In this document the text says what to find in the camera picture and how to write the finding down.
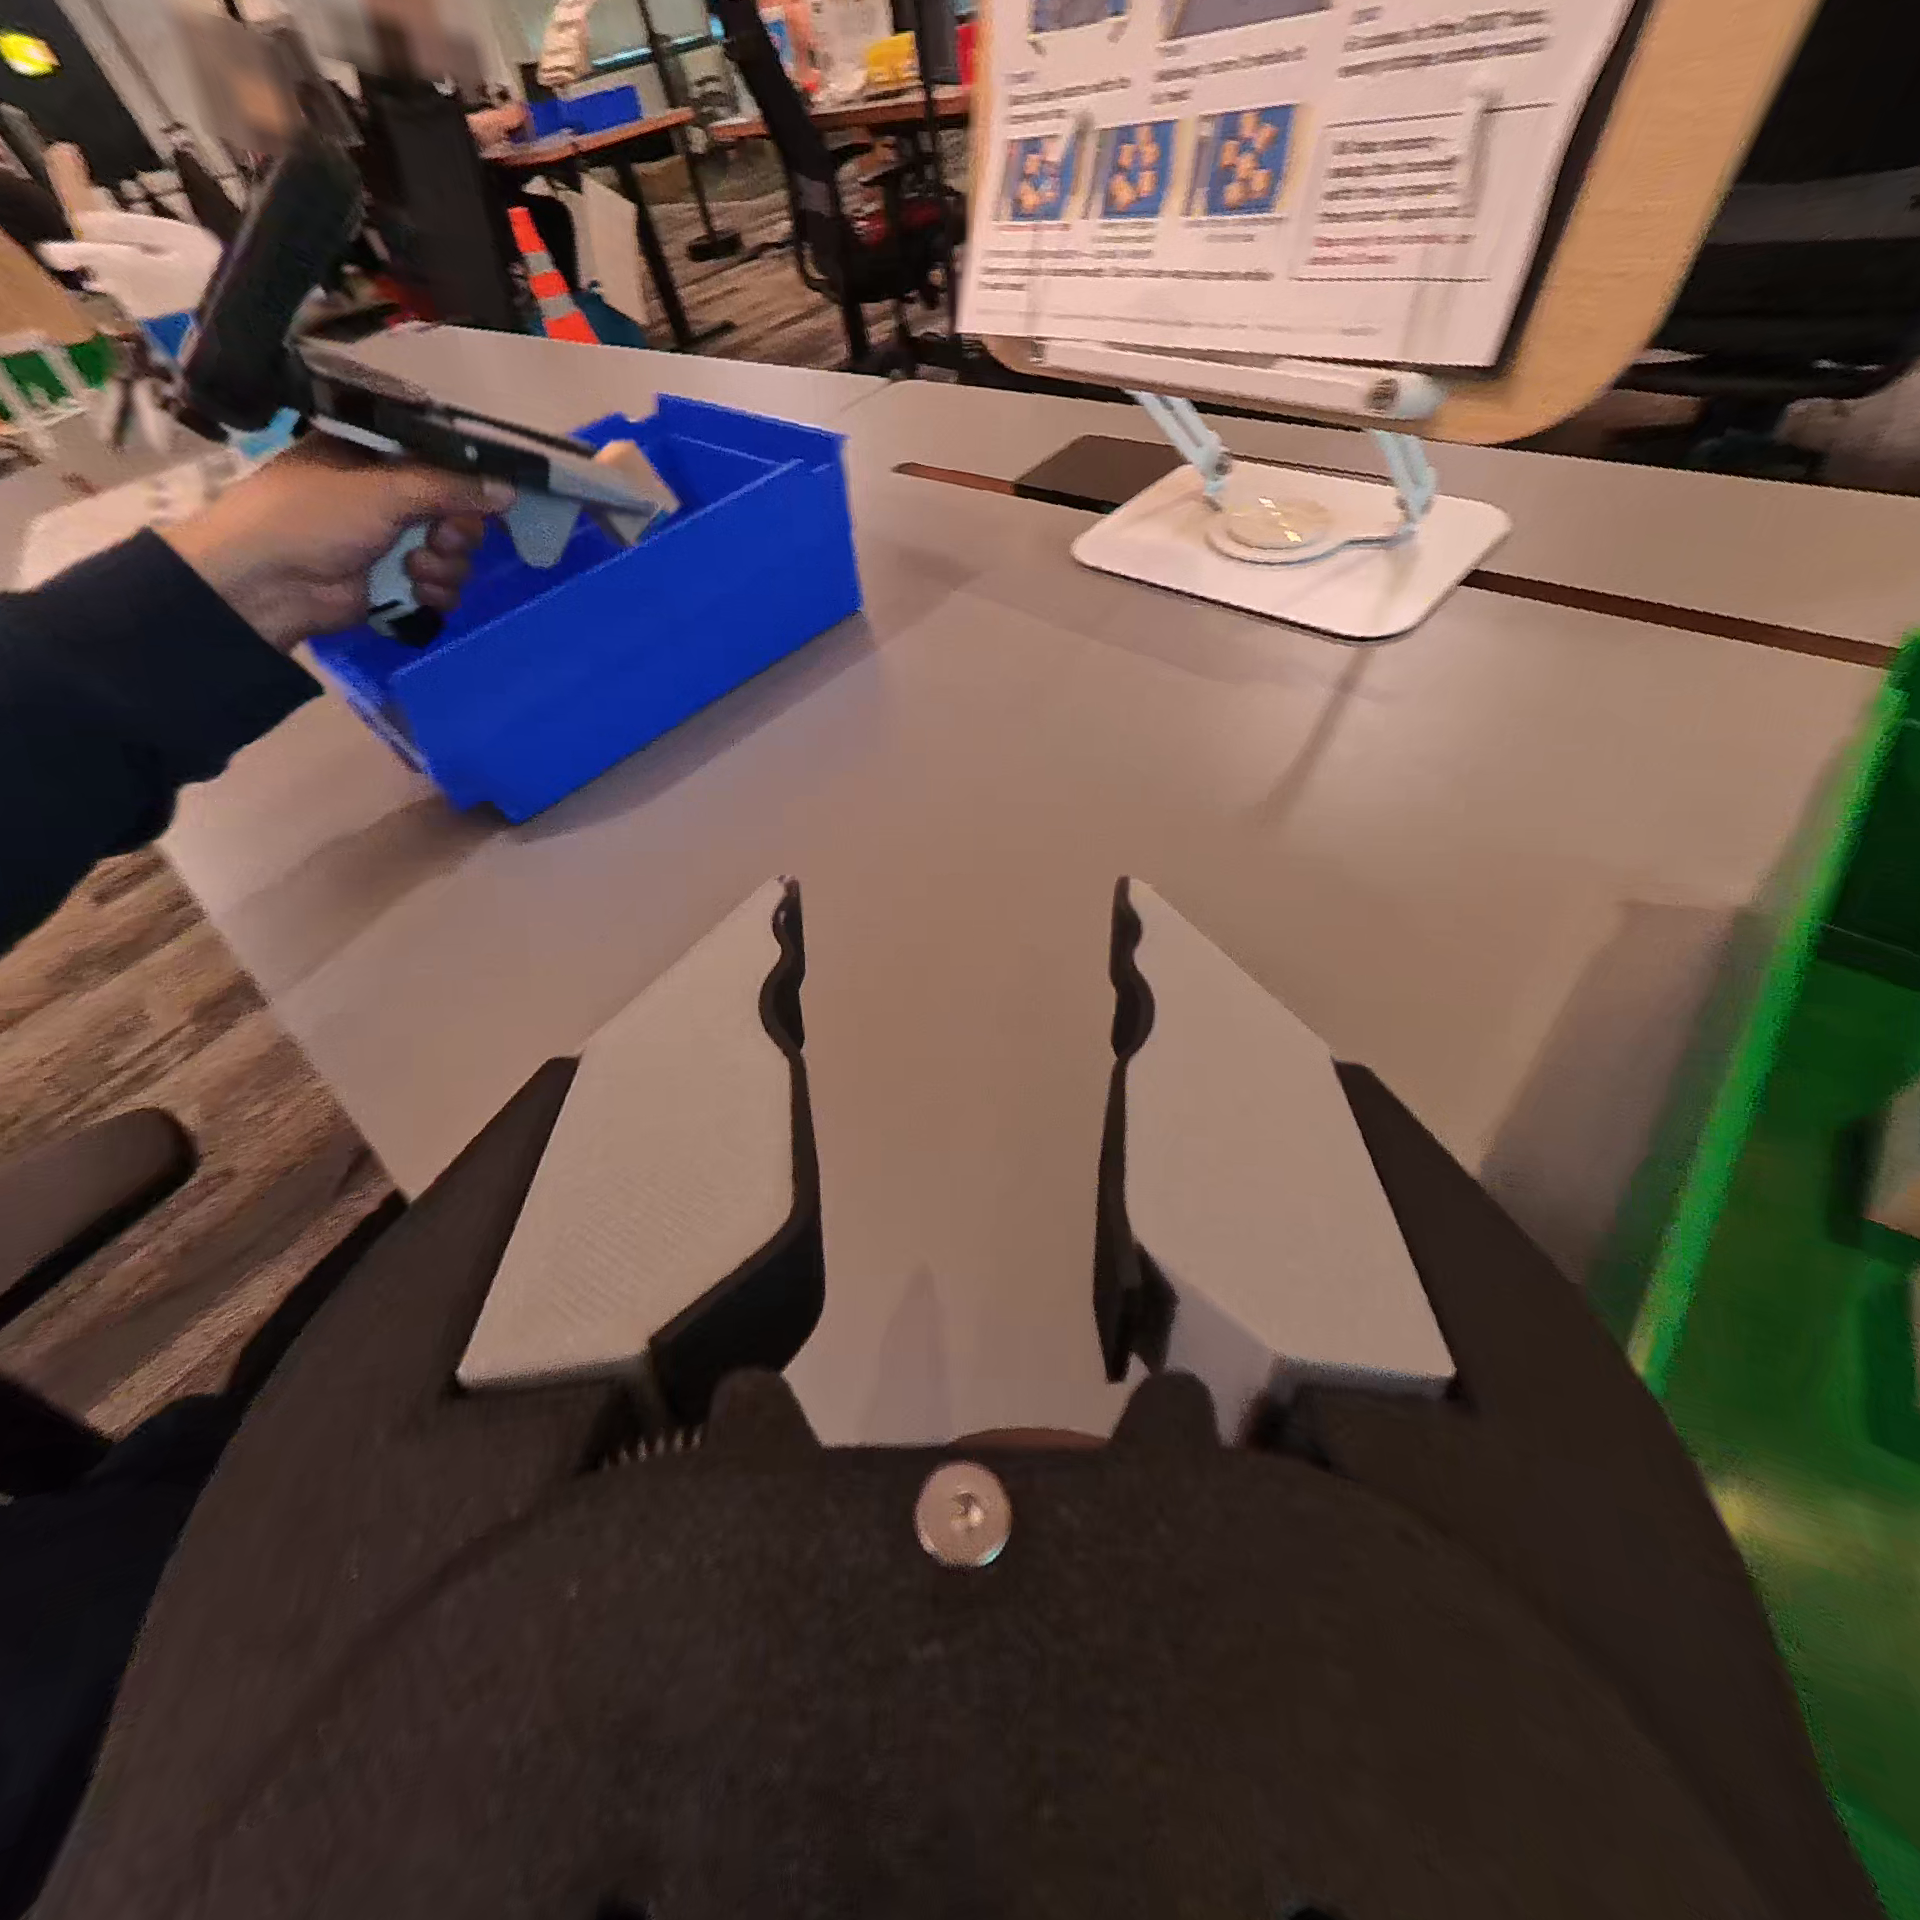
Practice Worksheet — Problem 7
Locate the printed instruction sheet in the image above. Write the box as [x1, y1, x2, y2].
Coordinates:
[955, 0, 1640, 373]

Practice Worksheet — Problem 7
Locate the person's dark clothed leg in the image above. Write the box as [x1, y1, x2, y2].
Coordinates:
[0, 1371, 241, 1920]

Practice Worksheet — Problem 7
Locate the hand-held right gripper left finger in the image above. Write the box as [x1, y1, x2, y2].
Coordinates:
[453, 877, 827, 1395]

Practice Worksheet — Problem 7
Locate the blue plastic bin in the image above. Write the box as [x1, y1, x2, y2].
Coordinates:
[307, 394, 864, 826]

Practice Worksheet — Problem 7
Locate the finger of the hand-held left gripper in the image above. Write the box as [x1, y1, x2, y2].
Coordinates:
[561, 438, 681, 525]
[499, 480, 664, 573]

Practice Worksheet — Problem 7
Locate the black office chair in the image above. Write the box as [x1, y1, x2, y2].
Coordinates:
[717, 0, 969, 375]

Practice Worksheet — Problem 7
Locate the person's left hand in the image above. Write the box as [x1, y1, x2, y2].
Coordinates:
[167, 439, 515, 654]

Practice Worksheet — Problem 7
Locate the person's left forearm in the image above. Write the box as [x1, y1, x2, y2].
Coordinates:
[0, 529, 324, 952]

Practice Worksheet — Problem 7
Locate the brown table cable cover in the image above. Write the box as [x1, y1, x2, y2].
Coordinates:
[1013, 435, 1203, 515]

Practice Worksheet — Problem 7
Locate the orange traffic cone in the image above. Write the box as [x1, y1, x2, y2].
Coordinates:
[507, 209, 601, 349]

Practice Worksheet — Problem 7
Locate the instruction sheet on white stand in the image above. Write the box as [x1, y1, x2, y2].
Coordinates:
[955, 0, 1823, 645]

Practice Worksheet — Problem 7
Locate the grey chair armrest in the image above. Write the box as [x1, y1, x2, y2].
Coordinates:
[0, 1106, 197, 1329]

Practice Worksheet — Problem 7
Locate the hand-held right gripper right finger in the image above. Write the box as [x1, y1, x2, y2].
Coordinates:
[1093, 878, 1460, 1419]

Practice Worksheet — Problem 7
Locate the green plastic bin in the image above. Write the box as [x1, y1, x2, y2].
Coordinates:
[1590, 627, 1920, 1920]

